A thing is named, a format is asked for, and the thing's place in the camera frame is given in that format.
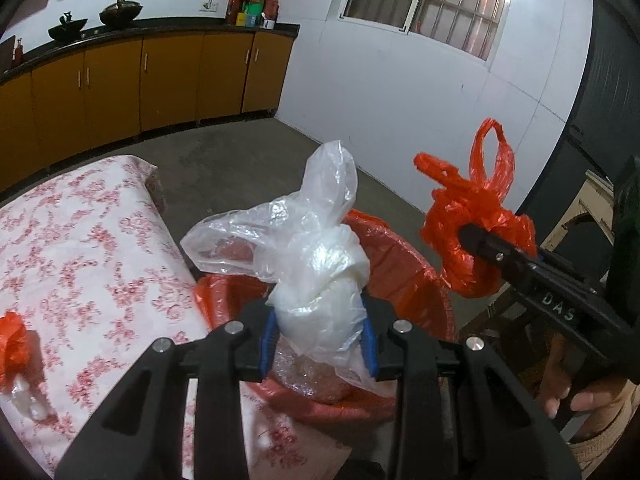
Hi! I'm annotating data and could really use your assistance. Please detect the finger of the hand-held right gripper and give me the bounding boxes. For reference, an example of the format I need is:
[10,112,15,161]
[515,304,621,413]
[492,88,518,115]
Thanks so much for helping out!
[457,223,556,273]
[500,260,551,306]

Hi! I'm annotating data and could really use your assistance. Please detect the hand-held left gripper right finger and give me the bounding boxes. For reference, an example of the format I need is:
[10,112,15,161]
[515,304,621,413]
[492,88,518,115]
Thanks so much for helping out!
[361,291,583,480]

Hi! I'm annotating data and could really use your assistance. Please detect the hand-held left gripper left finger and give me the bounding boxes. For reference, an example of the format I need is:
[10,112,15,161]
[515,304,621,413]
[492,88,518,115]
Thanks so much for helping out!
[54,299,278,480]

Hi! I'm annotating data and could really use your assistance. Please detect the orange lined waste basket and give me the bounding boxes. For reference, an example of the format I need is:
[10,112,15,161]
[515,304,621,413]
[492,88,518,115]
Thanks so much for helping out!
[194,209,457,423]

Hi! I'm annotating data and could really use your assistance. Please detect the white plastic bag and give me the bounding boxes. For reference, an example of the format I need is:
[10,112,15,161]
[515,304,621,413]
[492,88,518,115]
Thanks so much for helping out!
[180,139,372,401]

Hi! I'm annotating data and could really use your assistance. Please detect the person's right hand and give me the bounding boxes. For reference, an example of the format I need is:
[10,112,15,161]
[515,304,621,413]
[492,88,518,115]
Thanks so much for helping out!
[537,332,632,418]

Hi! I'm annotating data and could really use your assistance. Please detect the dark door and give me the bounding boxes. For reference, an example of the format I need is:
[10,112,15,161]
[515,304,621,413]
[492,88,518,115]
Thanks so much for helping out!
[515,0,640,221]

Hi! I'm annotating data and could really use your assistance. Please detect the floral bed sheet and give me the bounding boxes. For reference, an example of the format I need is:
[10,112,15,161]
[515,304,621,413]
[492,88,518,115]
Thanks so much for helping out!
[0,155,351,480]

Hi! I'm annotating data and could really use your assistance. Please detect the crumpled clear plastic piece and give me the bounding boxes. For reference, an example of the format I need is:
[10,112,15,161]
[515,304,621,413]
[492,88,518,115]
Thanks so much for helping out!
[10,377,57,421]

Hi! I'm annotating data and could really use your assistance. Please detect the barred window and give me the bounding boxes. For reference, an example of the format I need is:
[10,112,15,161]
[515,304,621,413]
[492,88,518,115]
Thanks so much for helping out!
[339,0,518,63]

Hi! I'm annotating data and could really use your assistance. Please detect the crumpled small orange plastic bag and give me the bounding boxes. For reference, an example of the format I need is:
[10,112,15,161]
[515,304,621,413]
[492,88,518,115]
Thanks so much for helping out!
[0,311,32,386]

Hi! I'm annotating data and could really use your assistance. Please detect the yellow lower kitchen cabinets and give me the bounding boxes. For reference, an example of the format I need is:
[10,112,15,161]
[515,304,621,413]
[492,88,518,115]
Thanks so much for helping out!
[0,30,296,193]

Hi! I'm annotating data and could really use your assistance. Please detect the black kitchen countertop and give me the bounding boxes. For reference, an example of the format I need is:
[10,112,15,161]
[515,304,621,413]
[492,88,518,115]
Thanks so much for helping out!
[0,16,301,86]

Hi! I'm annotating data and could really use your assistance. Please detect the black wok with lid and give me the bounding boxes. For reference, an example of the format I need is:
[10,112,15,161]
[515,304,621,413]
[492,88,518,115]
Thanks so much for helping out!
[99,0,144,27]

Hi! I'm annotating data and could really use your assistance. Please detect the wooden furniture frame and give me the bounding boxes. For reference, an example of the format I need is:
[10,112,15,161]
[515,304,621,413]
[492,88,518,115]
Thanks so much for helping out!
[537,170,618,271]

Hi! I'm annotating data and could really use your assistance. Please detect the black wok with handle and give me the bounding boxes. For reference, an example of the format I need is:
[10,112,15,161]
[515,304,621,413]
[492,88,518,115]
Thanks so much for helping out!
[48,11,88,41]

